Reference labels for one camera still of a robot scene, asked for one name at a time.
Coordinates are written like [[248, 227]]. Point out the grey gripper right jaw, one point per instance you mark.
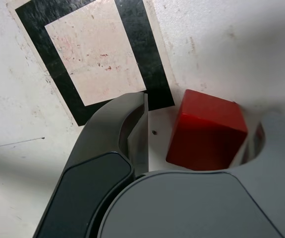
[[194, 205]]

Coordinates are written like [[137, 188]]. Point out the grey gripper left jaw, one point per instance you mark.
[[92, 178]]

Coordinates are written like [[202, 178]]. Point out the red cube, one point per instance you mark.
[[206, 129]]

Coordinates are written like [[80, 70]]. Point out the black tape square outline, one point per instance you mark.
[[143, 49]]

